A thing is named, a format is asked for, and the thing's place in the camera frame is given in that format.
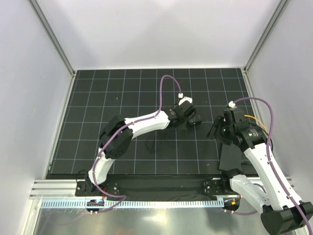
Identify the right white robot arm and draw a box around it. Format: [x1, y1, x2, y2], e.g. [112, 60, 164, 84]
[207, 107, 313, 235]

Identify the left aluminium frame post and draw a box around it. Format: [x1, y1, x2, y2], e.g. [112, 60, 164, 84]
[28, 0, 75, 76]

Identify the aluminium front rail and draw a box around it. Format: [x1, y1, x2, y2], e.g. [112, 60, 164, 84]
[29, 178, 298, 199]

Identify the black power adapter with cord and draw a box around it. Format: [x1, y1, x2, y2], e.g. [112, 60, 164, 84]
[144, 114, 202, 153]

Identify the orange ethernet cable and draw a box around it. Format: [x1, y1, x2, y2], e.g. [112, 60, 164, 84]
[244, 114, 268, 134]

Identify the black network switch box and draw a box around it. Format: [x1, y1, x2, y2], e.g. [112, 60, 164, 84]
[219, 143, 242, 171]

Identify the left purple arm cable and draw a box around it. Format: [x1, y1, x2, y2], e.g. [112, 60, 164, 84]
[91, 74, 184, 211]

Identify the right aluminium frame post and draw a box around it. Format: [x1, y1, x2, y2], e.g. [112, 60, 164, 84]
[244, 0, 290, 73]

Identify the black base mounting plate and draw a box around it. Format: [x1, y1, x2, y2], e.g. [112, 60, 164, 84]
[75, 174, 235, 201]

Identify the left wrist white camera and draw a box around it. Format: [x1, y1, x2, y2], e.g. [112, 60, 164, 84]
[178, 96, 193, 106]

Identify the black grid cutting mat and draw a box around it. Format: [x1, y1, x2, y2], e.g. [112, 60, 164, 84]
[47, 68, 248, 179]

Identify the white slotted cable duct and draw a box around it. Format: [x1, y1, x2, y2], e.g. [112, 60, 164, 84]
[41, 198, 224, 209]

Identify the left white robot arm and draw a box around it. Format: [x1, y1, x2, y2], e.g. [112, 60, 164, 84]
[84, 100, 197, 196]

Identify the aluminium frame post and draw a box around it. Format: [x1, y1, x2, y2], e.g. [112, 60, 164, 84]
[244, 0, 290, 73]
[28, 0, 75, 76]

